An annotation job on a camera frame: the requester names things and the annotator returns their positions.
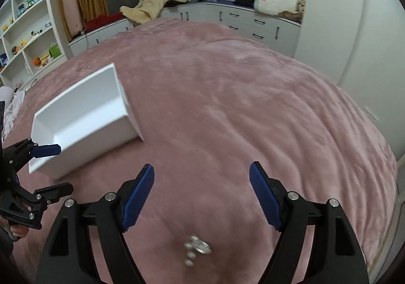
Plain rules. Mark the green box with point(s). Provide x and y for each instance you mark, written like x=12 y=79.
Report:
x=54 y=50

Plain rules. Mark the pink upright appliance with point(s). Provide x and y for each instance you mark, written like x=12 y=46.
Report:
x=72 y=13

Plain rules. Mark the yellow toy figure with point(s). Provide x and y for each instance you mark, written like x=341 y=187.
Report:
x=22 y=42

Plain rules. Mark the pink fleece blanket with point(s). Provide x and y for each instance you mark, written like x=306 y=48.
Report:
x=237 y=97

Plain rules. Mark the white window bench cabinet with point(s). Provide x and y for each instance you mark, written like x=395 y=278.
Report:
x=246 y=24

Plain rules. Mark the white rectangular tray box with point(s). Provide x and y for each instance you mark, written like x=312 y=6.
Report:
x=88 y=119

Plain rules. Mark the white rumpled bedding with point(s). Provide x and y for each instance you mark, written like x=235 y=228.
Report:
x=11 y=110

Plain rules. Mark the green glass ornament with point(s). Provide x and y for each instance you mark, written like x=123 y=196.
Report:
x=29 y=4

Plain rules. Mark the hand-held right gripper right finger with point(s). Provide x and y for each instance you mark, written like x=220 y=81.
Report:
x=265 y=198

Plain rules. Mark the heart crystal pearl charm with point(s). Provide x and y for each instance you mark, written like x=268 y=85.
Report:
x=197 y=245

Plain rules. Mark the white wall outlet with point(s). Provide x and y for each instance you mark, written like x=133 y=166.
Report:
x=372 y=114

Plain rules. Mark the person's left hand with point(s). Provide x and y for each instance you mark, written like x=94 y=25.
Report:
x=19 y=233

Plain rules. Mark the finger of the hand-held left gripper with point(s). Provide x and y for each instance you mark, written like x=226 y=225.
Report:
x=55 y=190
x=47 y=150

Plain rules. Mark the white shelf unit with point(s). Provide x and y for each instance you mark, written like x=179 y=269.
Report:
x=28 y=18

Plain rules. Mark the orange toy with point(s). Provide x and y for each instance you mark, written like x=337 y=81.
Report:
x=38 y=61

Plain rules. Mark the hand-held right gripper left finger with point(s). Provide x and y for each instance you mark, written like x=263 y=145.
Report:
x=139 y=198

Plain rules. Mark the red cloth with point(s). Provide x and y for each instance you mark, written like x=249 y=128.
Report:
x=101 y=22

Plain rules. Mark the white wardrobe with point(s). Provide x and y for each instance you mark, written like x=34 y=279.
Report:
x=354 y=18

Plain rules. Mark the brown plush toy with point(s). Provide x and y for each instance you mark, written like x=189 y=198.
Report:
x=291 y=13

